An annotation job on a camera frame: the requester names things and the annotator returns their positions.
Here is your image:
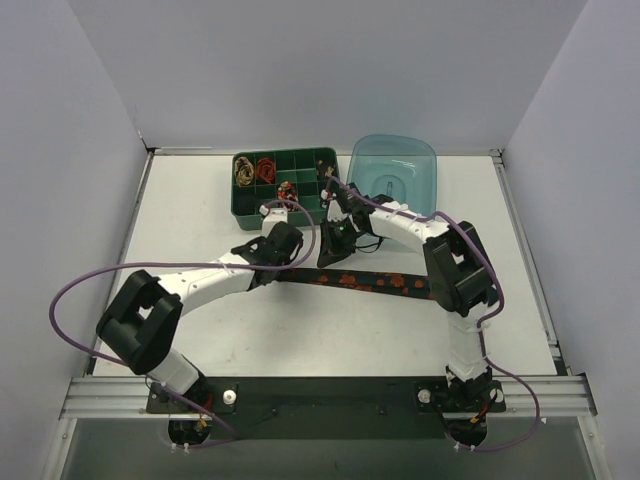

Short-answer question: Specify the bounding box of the dark floral orange tie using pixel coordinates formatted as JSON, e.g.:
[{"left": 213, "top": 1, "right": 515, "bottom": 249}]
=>
[{"left": 277, "top": 268, "right": 434, "bottom": 300}]

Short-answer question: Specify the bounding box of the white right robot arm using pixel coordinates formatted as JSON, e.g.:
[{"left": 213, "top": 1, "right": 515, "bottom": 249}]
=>
[{"left": 317, "top": 179, "right": 501, "bottom": 402}]

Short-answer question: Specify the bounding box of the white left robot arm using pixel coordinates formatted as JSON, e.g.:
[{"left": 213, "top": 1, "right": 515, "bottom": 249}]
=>
[{"left": 96, "top": 222, "right": 303, "bottom": 402}]

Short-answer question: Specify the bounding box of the dark rolled tie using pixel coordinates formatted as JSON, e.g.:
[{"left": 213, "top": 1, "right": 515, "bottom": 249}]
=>
[{"left": 316, "top": 158, "right": 336, "bottom": 180}]

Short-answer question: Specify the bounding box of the red white rolled tie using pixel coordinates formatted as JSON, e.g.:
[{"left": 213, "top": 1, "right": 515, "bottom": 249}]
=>
[{"left": 277, "top": 181, "right": 299, "bottom": 211}]

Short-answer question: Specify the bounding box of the teal transparent plastic tub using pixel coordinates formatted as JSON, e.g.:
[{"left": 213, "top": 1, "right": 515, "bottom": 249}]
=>
[{"left": 347, "top": 134, "right": 438, "bottom": 216}]

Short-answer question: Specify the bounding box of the green compartment organizer box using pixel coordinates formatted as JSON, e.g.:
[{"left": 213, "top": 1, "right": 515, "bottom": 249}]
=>
[{"left": 231, "top": 147, "right": 339, "bottom": 231}]

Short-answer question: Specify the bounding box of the beige rolled tie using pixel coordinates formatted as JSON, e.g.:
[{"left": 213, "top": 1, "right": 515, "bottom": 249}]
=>
[{"left": 234, "top": 156, "right": 255, "bottom": 187}]

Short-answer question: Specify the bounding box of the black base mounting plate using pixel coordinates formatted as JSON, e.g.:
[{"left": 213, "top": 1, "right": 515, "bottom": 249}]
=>
[{"left": 145, "top": 376, "right": 506, "bottom": 446}]

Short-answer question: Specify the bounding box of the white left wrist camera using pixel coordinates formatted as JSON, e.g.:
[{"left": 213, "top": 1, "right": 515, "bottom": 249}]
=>
[{"left": 261, "top": 208, "right": 288, "bottom": 237}]

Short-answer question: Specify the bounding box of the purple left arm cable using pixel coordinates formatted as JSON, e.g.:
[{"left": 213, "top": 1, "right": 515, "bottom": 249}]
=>
[{"left": 48, "top": 198, "right": 316, "bottom": 449}]

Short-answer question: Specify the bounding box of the aluminium front rail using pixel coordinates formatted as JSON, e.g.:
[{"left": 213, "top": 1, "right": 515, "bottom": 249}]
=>
[{"left": 61, "top": 376, "right": 597, "bottom": 419}]

